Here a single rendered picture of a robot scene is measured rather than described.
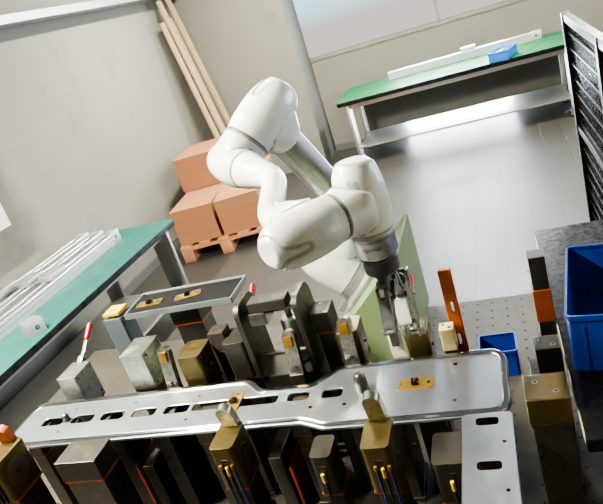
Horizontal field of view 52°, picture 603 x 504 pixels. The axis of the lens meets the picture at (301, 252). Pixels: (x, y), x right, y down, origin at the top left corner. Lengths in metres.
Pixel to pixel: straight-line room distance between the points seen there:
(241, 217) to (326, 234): 4.42
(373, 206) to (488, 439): 0.50
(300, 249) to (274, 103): 0.65
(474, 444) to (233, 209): 4.46
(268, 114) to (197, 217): 4.01
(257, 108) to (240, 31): 5.78
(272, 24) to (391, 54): 1.44
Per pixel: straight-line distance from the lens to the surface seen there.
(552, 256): 1.82
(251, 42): 7.41
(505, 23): 7.55
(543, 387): 1.29
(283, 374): 1.71
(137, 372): 1.84
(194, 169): 6.15
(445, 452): 1.31
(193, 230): 5.69
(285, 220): 1.13
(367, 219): 1.20
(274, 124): 1.68
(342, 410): 1.45
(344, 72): 7.76
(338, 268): 2.09
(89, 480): 1.68
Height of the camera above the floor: 1.85
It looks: 21 degrees down
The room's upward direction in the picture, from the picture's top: 19 degrees counter-clockwise
